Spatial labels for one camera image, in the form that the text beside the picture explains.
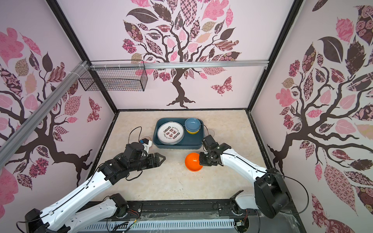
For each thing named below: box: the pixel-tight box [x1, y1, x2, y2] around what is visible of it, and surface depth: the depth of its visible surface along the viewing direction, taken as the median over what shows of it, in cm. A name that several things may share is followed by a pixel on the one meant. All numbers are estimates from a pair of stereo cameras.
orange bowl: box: [184, 152, 204, 172], surface depth 83 cm
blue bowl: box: [184, 117, 202, 133], surface depth 103 cm
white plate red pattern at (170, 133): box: [156, 121, 185, 146], surface depth 105 cm
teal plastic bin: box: [152, 117, 204, 150], surface depth 102 cm
